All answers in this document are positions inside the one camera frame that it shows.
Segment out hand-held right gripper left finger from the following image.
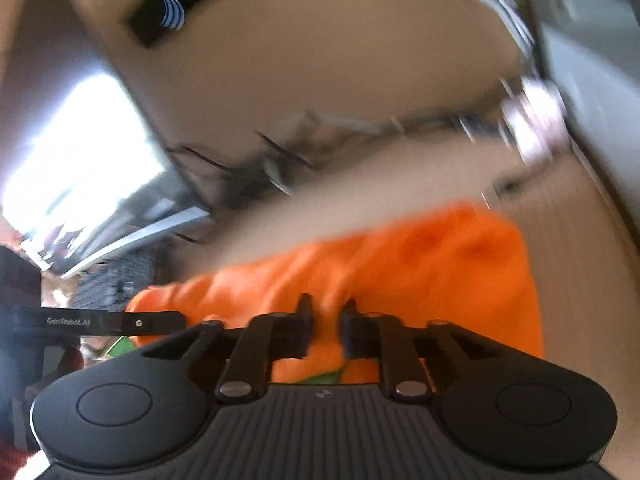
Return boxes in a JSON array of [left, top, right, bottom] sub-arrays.
[[141, 293, 315, 402]]

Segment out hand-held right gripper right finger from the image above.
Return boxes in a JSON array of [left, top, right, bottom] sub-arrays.
[[339, 299, 502, 402]]

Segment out orange cloth garment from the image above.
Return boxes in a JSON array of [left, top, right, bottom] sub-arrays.
[[125, 200, 547, 386]]

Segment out black keyboard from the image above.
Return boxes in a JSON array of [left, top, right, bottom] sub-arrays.
[[72, 249, 157, 312]]

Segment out red cloth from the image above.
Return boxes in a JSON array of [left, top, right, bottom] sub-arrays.
[[0, 437, 48, 480]]

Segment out bright computer monitor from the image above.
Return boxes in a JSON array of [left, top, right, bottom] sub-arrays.
[[0, 72, 173, 266]]

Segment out brown cardboard box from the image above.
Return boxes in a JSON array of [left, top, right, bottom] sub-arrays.
[[59, 0, 536, 201]]

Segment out white power strip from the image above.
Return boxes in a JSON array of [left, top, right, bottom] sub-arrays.
[[499, 76, 568, 161]]

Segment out grey plastic case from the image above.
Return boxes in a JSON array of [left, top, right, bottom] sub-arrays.
[[515, 0, 640, 171]]

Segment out tangled black cables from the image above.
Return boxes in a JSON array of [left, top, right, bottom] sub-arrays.
[[167, 110, 506, 246]]

